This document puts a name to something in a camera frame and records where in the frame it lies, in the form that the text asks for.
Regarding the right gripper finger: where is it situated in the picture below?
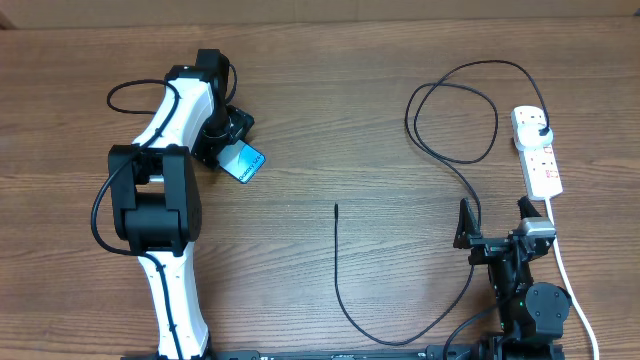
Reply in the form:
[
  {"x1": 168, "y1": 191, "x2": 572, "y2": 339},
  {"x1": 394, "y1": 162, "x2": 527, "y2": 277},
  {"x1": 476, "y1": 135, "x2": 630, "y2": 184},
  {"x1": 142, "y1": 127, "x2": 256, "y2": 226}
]
[
  {"x1": 517, "y1": 196, "x2": 541, "y2": 220},
  {"x1": 453, "y1": 198, "x2": 482, "y2": 249}
]

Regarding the smartphone with blue screen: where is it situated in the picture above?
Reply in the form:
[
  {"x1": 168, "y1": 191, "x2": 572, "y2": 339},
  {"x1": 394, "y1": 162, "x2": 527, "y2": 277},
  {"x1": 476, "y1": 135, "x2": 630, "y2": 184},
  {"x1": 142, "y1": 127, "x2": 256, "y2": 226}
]
[{"x1": 217, "y1": 140, "x2": 266, "y2": 184}]

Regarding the black charging cable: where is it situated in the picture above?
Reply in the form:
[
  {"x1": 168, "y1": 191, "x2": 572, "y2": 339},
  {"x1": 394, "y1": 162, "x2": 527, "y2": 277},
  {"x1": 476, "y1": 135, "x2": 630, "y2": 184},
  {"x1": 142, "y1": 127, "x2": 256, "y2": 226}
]
[{"x1": 333, "y1": 59, "x2": 553, "y2": 347}]

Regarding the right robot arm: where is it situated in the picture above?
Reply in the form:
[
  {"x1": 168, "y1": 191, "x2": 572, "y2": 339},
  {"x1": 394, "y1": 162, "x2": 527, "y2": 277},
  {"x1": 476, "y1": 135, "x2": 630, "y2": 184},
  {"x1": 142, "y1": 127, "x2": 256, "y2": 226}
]
[{"x1": 442, "y1": 197, "x2": 572, "y2": 360}]

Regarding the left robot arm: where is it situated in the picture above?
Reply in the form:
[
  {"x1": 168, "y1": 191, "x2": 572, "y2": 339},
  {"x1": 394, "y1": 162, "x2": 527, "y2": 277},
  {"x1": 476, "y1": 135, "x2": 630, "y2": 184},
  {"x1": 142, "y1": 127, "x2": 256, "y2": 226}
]
[{"x1": 96, "y1": 49, "x2": 265, "y2": 359}]

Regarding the white charger plug adapter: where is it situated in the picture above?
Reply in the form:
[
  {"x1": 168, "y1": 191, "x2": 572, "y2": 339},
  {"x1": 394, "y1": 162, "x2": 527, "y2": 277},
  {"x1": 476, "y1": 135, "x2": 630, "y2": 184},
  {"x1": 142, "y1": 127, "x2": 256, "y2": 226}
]
[{"x1": 514, "y1": 123, "x2": 554, "y2": 151}]

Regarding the white power strip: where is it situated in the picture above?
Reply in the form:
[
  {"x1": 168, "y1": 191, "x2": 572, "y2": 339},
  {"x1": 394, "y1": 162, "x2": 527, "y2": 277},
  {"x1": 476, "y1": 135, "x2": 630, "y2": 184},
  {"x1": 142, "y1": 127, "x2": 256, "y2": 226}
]
[{"x1": 511, "y1": 106, "x2": 563, "y2": 201}]

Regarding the white power strip cord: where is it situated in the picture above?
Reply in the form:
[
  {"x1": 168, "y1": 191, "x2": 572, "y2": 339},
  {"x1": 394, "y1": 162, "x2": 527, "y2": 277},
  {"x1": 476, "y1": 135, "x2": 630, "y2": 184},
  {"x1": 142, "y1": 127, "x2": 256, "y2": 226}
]
[{"x1": 543, "y1": 197, "x2": 601, "y2": 360}]

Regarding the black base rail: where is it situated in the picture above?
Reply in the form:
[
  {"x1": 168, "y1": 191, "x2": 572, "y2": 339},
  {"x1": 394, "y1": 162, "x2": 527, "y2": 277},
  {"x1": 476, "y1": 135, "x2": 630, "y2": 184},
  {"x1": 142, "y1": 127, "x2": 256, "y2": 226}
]
[{"x1": 119, "y1": 343, "x2": 566, "y2": 360}]

